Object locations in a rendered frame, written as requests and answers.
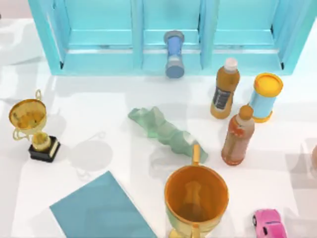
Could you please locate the orange bottle with orange cap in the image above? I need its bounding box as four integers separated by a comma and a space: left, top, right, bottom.
221, 105, 255, 166

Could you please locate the small gold trophy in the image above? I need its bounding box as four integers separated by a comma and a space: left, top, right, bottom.
8, 89, 61, 163

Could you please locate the blue can with yellow lid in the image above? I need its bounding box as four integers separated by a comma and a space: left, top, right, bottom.
248, 72, 284, 123

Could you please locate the large gold trophy cup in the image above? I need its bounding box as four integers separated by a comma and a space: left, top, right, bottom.
164, 144, 230, 238

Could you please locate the pink toy car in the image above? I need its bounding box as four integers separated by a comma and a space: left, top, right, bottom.
252, 209, 288, 238

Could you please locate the light blue rack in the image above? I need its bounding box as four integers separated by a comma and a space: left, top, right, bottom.
27, 0, 317, 77

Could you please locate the amber bottle with white cap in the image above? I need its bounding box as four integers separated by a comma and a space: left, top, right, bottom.
210, 58, 241, 119

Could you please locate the crumpled green cloth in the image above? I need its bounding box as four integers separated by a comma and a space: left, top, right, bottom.
127, 106, 209, 164

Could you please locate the blue and grey hourglass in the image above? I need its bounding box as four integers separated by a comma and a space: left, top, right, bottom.
163, 30, 185, 79

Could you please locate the teal book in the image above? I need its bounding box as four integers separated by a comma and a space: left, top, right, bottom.
49, 171, 158, 238

